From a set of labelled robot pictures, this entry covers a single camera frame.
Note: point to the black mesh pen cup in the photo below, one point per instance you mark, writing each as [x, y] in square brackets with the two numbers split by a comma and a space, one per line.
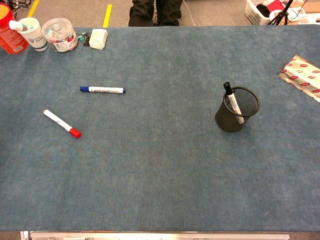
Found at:
[225, 121]

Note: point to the blue whiteboard marker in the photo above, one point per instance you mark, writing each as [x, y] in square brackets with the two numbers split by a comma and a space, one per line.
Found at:
[102, 89]

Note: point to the red whiteboard marker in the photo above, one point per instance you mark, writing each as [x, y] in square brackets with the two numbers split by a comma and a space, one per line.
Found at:
[60, 122]

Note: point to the black whiteboard marker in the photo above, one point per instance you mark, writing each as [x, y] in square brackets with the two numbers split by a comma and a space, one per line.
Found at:
[231, 97]

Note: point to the blue table cloth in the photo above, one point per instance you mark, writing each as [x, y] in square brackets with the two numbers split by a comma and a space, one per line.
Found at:
[160, 162]

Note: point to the pale green tissue pack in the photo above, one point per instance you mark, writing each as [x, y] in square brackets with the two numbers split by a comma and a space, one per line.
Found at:
[98, 38]

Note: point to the black binder clip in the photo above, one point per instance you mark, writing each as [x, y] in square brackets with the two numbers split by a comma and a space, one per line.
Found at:
[86, 42]

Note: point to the person in black trousers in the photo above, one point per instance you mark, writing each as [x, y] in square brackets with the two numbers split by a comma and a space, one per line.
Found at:
[142, 12]

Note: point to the teal binder clip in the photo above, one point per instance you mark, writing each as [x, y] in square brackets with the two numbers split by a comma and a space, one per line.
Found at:
[80, 37]

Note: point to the yellow floor tape strip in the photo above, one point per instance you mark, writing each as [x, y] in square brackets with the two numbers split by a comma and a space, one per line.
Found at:
[33, 7]
[107, 15]

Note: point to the clear jar of clips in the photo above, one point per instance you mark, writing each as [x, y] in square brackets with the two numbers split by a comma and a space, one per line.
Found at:
[60, 37]

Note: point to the white plastic basket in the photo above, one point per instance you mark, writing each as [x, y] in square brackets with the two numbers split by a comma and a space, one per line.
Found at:
[252, 13]

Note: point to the white paper cup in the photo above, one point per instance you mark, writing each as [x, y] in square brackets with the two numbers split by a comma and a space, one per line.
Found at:
[37, 37]

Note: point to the silver foil snack package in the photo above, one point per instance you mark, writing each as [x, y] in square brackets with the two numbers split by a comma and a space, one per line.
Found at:
[302, 77]

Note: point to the black tripod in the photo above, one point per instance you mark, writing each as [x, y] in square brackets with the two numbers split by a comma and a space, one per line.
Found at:
[280, 16]

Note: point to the red canister with orange lid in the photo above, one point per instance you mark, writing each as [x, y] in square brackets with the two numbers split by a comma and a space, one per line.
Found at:
[10, 37]

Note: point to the white printed bag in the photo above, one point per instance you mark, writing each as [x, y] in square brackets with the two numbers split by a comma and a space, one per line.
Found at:
[297, 15]

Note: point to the white tube with green band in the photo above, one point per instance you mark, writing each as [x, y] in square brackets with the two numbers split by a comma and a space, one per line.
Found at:
[15, 25]

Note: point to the cardboard box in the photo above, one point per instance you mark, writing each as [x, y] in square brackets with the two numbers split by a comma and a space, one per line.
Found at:
[310, 6]

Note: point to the aluminium table rail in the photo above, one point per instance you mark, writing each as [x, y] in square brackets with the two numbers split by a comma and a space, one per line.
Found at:
[150, 236]

